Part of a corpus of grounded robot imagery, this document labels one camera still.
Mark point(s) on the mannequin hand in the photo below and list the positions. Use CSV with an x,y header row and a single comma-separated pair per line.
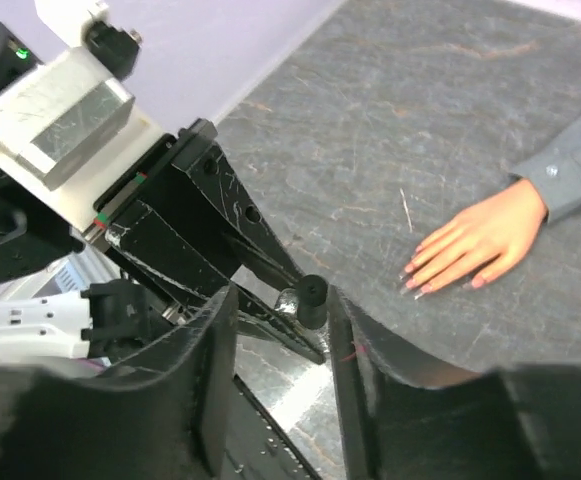
x,y
485,240

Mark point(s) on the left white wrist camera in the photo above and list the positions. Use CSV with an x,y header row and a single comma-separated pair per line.
x,y
70,132

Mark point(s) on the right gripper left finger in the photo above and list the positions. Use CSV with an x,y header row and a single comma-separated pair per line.
x,y
159,414

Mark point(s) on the nail polish bottle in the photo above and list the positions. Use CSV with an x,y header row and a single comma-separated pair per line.
x,y
305,302

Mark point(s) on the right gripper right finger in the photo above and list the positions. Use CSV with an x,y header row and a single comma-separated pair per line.
x,y
406,414

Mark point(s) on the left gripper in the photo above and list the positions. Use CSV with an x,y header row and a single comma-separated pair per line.
x,y
225,225

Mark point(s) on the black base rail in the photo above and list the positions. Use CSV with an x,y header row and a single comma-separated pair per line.
x,y
257,448

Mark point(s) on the grey shirt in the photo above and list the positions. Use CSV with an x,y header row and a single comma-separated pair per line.
x,y
555,172

